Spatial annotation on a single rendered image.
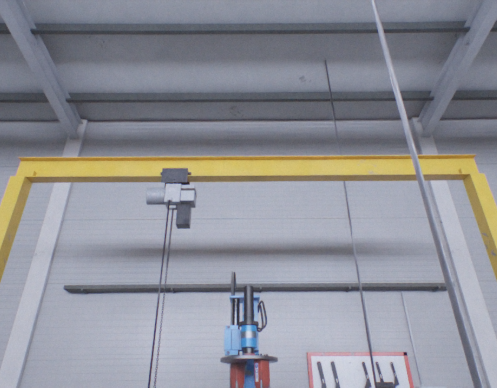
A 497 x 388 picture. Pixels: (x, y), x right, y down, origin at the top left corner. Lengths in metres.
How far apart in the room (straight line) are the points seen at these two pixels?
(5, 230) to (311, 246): 4.44
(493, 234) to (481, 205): 0.34
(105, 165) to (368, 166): 3.06
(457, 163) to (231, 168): 2.64
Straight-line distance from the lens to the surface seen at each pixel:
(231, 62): 7.11
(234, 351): 4.30
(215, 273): 6.31
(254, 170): 4.32
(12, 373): 6.82
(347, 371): 6.15
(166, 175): 4.27
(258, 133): 7.70
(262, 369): 3.81
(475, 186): 4.82
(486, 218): 4.66
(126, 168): 4.56
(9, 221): 4.65
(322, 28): 6.67
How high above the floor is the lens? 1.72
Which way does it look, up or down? 29 degrees up
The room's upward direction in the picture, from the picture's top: straight up
